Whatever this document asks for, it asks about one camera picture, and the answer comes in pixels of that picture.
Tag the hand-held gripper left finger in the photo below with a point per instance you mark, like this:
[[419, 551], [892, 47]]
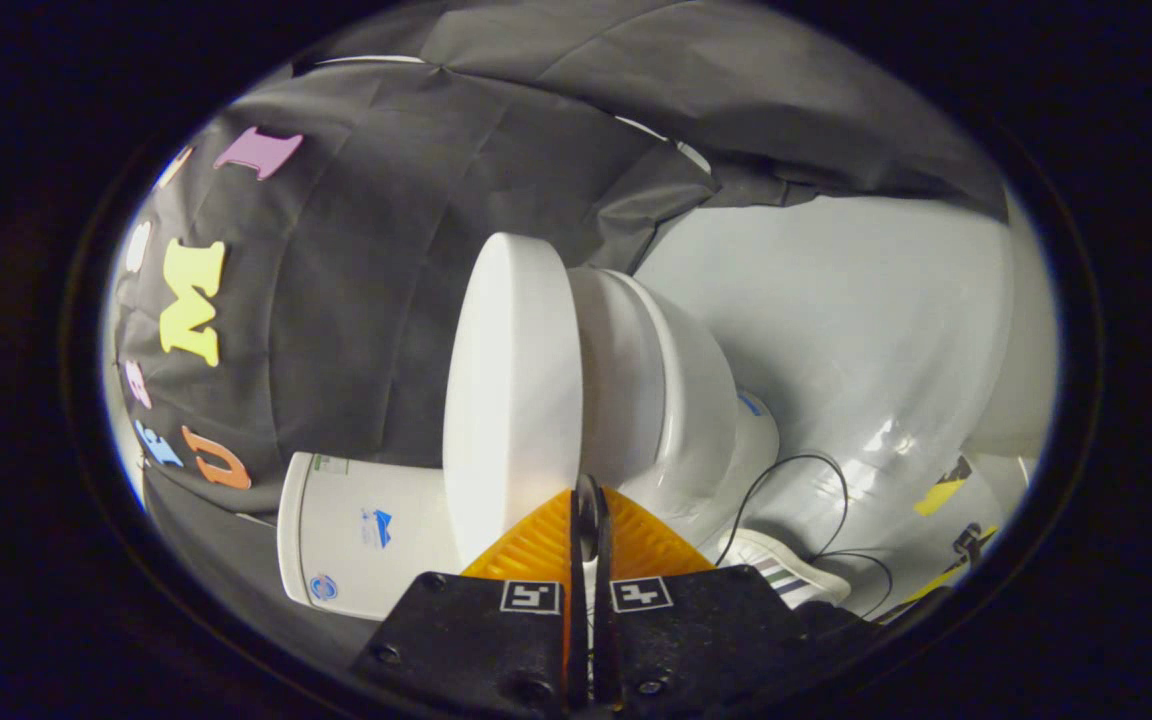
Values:
[[476, 640]]

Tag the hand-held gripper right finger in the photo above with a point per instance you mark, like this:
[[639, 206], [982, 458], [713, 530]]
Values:
[[696, 630]]

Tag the white toilet lid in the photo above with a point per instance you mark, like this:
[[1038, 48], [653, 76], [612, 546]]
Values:
[[511, 400]]

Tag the white toilet tank cover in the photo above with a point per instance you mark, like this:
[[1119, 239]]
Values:
[[290, 530]]

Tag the white ceramic toilet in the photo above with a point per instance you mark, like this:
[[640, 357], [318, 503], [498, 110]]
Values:
[[676, 400]]

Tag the yellow floor tape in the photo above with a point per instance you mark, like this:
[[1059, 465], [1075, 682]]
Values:
[[944, 490]]

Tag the black backdrop cloth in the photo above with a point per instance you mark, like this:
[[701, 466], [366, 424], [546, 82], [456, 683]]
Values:
[[376, 200]]

